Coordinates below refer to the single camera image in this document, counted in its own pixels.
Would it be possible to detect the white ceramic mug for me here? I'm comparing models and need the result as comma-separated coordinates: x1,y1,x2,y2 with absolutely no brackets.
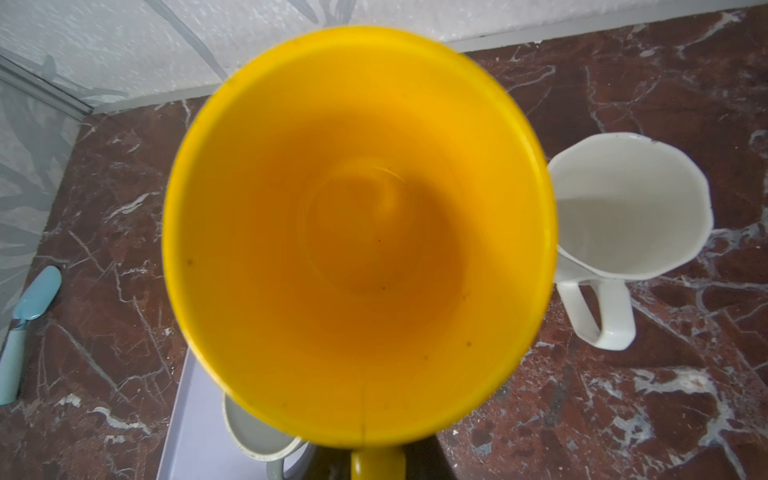
548,132,714,351

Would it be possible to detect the grey ceramic mug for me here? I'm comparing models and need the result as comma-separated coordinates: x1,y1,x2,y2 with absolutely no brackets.
222,394,316,479

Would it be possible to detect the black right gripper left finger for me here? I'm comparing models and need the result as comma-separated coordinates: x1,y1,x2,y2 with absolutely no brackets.
303,446,351,480

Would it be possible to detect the yellow ceramic mug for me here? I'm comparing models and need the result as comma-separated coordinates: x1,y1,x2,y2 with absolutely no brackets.
162,53,557,479

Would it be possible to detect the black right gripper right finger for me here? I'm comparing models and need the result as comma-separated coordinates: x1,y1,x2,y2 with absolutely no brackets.
404,435,456,480

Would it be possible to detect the light blue toy shovel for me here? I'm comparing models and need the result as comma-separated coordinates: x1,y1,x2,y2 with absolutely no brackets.
1,265,62,406

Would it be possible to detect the lavender plastic tray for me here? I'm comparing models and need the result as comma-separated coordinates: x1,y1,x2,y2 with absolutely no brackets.
156,347,313,480

